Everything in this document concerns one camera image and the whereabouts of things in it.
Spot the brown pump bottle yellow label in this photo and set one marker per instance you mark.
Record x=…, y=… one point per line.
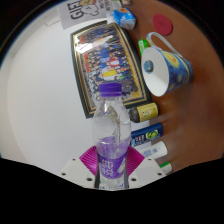
x=145, y=112

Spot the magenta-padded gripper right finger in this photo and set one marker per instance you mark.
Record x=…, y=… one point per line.
x=143, y=168

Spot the white printed paper gift bag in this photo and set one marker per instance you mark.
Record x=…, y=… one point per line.
x=78, y=13

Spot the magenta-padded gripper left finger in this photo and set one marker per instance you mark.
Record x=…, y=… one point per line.
x=78, y=170

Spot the blue painted ceramic mug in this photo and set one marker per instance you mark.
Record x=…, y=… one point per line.
x=170, y=71

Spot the dark blue pump bottle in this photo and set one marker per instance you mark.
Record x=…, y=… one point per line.
x=148, y=134

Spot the white bottle with blue cap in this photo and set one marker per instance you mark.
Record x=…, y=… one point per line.
x=155, y=150

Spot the blue tissue pack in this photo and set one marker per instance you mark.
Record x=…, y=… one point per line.
x=124, y=18

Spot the framed group picture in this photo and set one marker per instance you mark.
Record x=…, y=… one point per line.
x=106, y=63

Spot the clear purple-capped water bottle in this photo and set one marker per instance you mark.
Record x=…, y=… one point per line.
x=111, y=133

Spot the flat round red coaster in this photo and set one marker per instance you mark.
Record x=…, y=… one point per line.
x=162, y=24

